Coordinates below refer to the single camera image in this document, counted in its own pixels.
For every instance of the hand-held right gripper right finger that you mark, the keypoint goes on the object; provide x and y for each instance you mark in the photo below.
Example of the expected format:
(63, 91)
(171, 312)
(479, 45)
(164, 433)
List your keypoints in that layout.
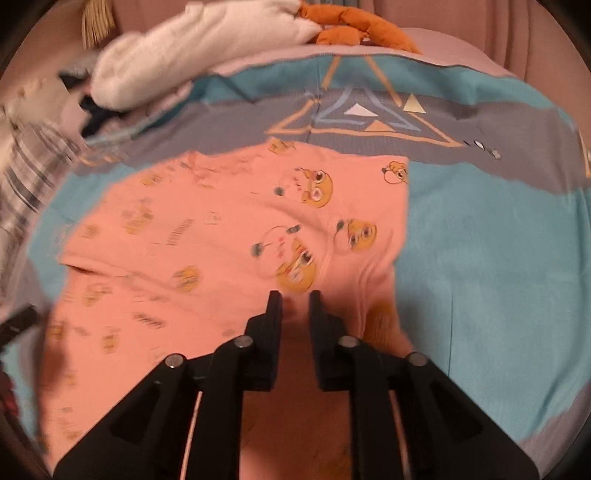
(322, 332)

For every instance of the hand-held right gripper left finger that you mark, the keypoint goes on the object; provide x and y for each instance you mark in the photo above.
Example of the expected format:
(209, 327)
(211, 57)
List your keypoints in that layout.
(270, 332)

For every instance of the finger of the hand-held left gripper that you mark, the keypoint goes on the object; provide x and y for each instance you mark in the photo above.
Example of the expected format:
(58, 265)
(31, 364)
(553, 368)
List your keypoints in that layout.
(18, 325)

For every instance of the pink cartoon print garment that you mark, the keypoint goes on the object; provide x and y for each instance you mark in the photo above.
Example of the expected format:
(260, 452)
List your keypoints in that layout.
(207, 258)

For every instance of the blue grey triangle print blanket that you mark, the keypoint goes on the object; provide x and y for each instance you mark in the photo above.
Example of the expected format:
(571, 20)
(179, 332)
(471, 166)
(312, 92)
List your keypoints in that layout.
(485, 277)

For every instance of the dark cloth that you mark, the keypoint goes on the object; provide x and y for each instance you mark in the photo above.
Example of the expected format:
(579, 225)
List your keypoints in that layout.
(94, 115)

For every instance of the white plush toy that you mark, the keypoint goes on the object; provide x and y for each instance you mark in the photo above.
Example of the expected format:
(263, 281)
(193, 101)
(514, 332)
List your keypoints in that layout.
(194, 50)

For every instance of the orange plush toy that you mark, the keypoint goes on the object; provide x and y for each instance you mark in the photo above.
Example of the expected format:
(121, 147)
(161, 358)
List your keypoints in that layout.
(355, 27)

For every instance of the straw coloured fringe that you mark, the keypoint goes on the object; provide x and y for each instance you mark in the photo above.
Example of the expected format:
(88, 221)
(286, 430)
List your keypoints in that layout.
(94, 23)

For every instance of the pink upholstered headboard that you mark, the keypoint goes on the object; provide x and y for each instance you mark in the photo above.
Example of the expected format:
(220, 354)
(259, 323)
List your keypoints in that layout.
(485, 32)

